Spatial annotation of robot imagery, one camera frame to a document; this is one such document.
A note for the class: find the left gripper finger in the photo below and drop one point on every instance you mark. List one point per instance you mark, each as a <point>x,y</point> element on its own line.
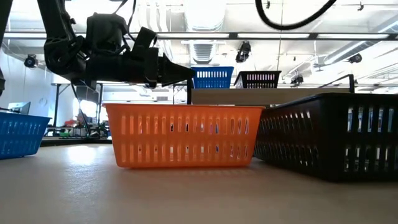
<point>174,73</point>

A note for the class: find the blue slotted plastic basket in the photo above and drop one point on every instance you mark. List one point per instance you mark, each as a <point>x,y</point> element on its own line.
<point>18,137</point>
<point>211,82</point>

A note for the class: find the black slotted plastic basket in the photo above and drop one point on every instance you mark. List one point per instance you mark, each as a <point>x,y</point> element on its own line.
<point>329,140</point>
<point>258,84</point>

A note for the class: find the orange slotted plastic basket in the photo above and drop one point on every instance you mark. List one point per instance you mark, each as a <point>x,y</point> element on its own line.
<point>130,155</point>

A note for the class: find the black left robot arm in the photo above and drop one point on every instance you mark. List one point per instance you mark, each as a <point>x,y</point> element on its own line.
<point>62,56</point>

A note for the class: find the wooden shelf with black legs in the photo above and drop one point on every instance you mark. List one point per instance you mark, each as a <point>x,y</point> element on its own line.
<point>248,96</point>

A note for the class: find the black ceiling spotlight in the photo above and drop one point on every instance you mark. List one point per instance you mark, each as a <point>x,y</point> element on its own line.
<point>355,58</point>
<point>243,51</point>
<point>31,61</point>
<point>297,79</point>

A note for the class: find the grey computer monitor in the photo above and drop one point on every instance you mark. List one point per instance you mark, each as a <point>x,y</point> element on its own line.
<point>20,108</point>

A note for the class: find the black overhead light bar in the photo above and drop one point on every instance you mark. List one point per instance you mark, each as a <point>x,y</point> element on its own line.
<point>280,35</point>

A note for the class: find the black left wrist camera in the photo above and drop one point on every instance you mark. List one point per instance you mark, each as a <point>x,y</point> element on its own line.
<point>144,39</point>

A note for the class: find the round silver ventilation duct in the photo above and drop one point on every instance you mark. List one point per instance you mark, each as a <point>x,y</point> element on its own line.
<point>203,15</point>

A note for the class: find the black background station frame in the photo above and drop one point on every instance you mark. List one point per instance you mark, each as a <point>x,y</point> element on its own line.
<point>56,105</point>

